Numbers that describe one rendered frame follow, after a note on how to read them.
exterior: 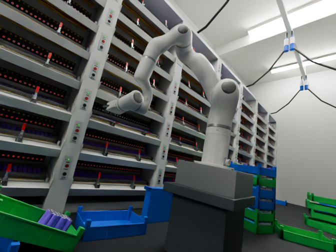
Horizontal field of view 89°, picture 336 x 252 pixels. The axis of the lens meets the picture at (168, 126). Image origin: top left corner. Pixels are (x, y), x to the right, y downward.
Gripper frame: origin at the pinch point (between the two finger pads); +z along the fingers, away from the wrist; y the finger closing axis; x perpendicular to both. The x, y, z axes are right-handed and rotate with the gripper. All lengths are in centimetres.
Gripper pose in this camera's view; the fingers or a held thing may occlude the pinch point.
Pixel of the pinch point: (109, 111)
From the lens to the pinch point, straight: 117.7
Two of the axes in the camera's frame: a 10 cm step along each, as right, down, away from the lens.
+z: -7.2, 1.8, 6.7
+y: -6.9, -2.7, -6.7
